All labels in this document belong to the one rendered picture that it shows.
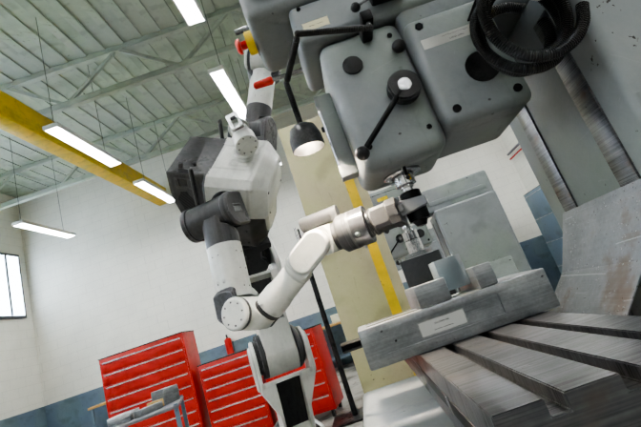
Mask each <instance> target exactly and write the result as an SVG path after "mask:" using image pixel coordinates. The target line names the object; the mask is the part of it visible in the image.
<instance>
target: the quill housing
mask: <svg viewBox="0 0 641 427"><path fill-rule="evenodd" d="M396 39H402V38H401V36H400V33H399V32H398V30H397V29H396V28H394V27H392V26H384V27H381V28H378V29H375V30H373V38H372V41H369V42H366V43H363V42H362V40H361V38H360V35H357V36H354V37H351V38H348V39H345V40H342V41H340V42H337V43H334V44H331V45H329V46H327V47H325V48H324V49H323V50H322V51H321V53H320V65H321V71H322V77H323V83H324V88H325V92H326V93H330V95H331V98H332V101H333V103H334V106H335V109H336V111H337V114H338V117H339V119H340V121H341V125H342V128H343V131H344V133H345V136H346V139H347V141H348V144H349V147H350V149H351V152H352V154H353V156H354V159H355V162H356V164H357V167H358V170H359V176H358V179H359V182H360V184H361V186H362V188H364V189H365V190H366V191H370V192H372V191H376V190H378V189H381V188H384V187H387V186H390V185H393V184H394V183H390V184H387V183H384V181H383V180H384V178H385V177H386V176H388V175H389V174H391V173H393V172H395V171H397V170H399V169H402V167H403V166H406V167H408V166H412V165H419V166H420V168H421V169H420V170H419V171H418V172H417V173H416V174H414V176H418V175H421V174H424V173H428V172H429V171H431V170H432V169H433V167H434V165H435V163H436V161H437V159H438V157H439V156H440V154H441V152H442V150H443V148H444V146H445V134H444V132H443V129H442V127H441V125H440V123H439V120H438V118H437V116H436V114H435V112H434V110H433V108H432V106H431V103H430V101H429V99H428V97H427V94H426V92H425V90H424V87H423V84H422V88H421V92H420V95H419V97H418V98H417V100H416V101H414V102H413V103H411V104H408V105H399V104H396V106H395V107H394V109H393V110H392V112H391V113H390V114H389V116H388V118H387V119H386V121H385V123H384V124H383V126H382V128H381V130H380V131H379V133H378V135H377V136H376V138H375V140H374V141H373V143H372V144H371V146H370V148H369V151H370V155H369V157H368V159H366V160H364V161H360V160H359V159H357V157H356V155H355V151H356V149H357V148H358V147H360V146H364V144H365V142H366V141H367V139H368V137H369V136H370V134H371V133H372V132H373V130H374V129H375V127H376V125H377V124H378V122H379V121H380V119H381V117H382V116H383V113H384V112H385V110H386V108H387V107H388V105H389V104H390V102H391V100H390V98H389V97H388V95H387V91H386V89H387V82H388V79H389V77H390V76H391V75H392V74H393V73H394V72H396V71H400V70H409V71H413V72H415V73H416V74H417V72H416V70H415V67H414V65H413V63H412V61H411V58H410V56H409V54H408V52H407V49H406V48H405V50H404V51H403V52H401V53H395V52H394V51H393V50H392V43H393V42H394V41H395V40H396ZM417 75H418V74H417ZM418 76H419V75H418Z"/></svg>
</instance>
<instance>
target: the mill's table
mask: <svg viewBox="0 0 641 427"><path fill-rule="evenodd" d="M405 362H406V363H407V364H408V365H409V367H410V368H411V369H412V371H413V372H414V373H415V375H416V376H417V377H418V378H419V380H420V381H421V382H422V384H423V385H424V387H425V388H426V389H427V390H428V392H429V393H430V394H431V395H432V396H433V397H434V398H435V400H436V401H437V402H438V404H439V405H440V406H441V408H442V409H443V410H444V411H445V413H446V414H447V416H448V417H449V418H450V419H451V421H452V422H453V423H454V425H455V426H456V427H641V316H635V315H593V314H572V313H551V312H542V313H540V314H537V315H533V316H530V317H527V318H524V319H521V320H518V321H515V322H512V323H510V324H507V325H505V326H502V327H499V328H496V329H493V330H490V331H487V332H485V333H482V334H479V335H475V336H472V337H469V338H466V339H463V340H461V341H458V342H455V343H452V344H449V345H446V346H444V347H441V348H438V349H436V350H433V351H430V352H427V353H424V354H421V355H418V356H413V357H411V358H409V359H406V360H405Z"/></svg>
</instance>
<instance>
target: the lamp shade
mask: <svg viewBox="0 0 641 427"><path fill-rule="evenodd" d="M324 145H325V143H324V141H323V138H322V135H321V132H320V130H319V129H318V128H317V127H316V125H315V124H314V123H312V122H306V121H303V122H299V123H298V124H296V125H295V126H294V127H293V128H292V129H291V131H290V146H291V149H292V152H293V155H295V156H306V155H309V154H312V153H316V152H318V151H319V150H321V149H322V148H323V147H324Z"/></svg>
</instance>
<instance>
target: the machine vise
mask: <svg viewBox="0 0 641 427"><path fill-rule="evenodd" d="M465 270H466V273H467V275H468V278H469V280H470V282H471V283H470V284H468V285H465V286H463V287H460V289H461V291H462V292H459V293H457V294H454V295H451V296H452V298H451V299H449V300H447V301H444V302H441V303H438V304H435V305H432V306H429V307H426V308H423V309H409V310H407V311H404V312H401V313H398V314H395V315H391V316H388V317H385V318H383V319H380V320H377V321H374V322H371V323H368V324H365V325H362V326H360V327H359V328H358V334H359V337H360V340H361V343H362V347H363V350H364V353H365V356H366V359H367V362H368V365H369V368H370V370H371V371H375V370H378V369H381V368H383V367H386V366H388V365H391V364H394V363H397V362H400V361H403V360H406V359H409V358H411V357H413V356H418V355H421V354H424V353H427V352H430V351H433V350H436V349H438V348H441V347H444V346H446V345H449V344H452V343H455V342H458V341H461V340H463V339H466V338H469V337H472V336H476V335H479V334H482V333H485V332H487V331H490V330H493V329H496V328H499V327H502V326H505V325H507V324H510V323H512V322H515V321H518V320H521V319H524V318H527V317H530V316H533V315H537V314H540V313H542V312H545V311H548V310H551V309H554V308H557V307H559V306H560V302H559V300H558V298H557V296H556V294H555V292H554V291H553V288H552V286H551V284H550V282H549V280H548V277H547V275H546V272H545V270H544V269H543V268H540V269H535V270H530V271H525V272H520V273H516V274H510V275H507V276H504V277H501V278H498V279H497V277H496V275H495V273H494V271H493V269H492V267H491V265H490V262H485V263H482V264H479V265H476V266H473V267H470V268H467V269H465Z"/></svg>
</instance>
